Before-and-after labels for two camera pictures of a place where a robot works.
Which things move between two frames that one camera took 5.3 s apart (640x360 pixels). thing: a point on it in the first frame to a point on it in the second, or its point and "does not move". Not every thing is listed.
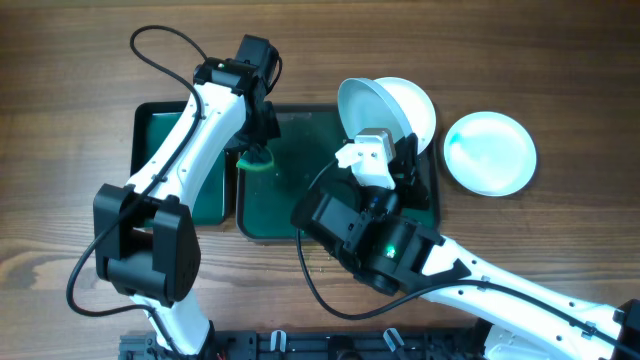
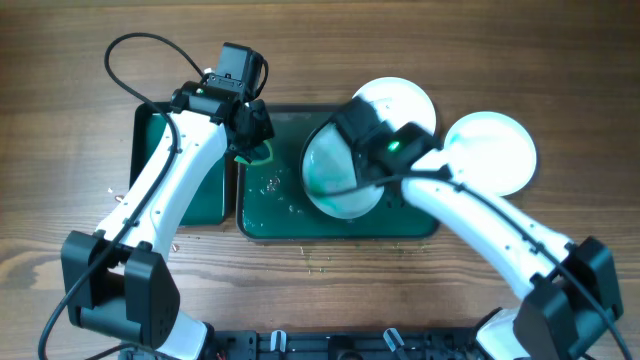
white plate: [383, 103] to [329, 176]
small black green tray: [151, 122] does not move
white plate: [395, 104] does not move
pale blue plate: [490, 153] does not move
